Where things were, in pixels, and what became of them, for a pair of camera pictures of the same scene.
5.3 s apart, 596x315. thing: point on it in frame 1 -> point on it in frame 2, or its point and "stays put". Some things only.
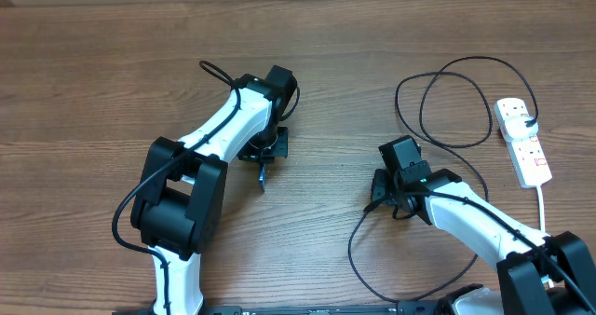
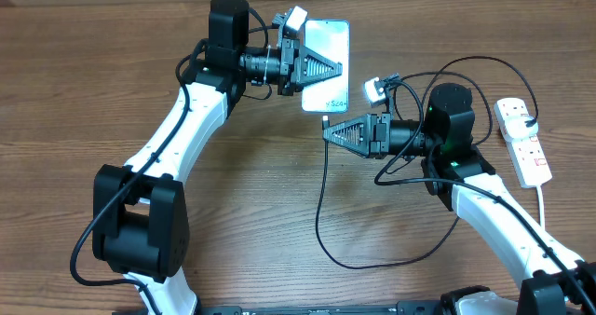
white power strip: x=526 y=155 stays put
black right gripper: x=383 y=181 -> x=376 y=146
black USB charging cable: x=397 y=298 -> x=326 y=121
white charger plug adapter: x=518 y=130 stays put
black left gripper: x=280 y=148 -> x=301 y=56
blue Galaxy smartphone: x=263 y=177 -> x=331 y=37
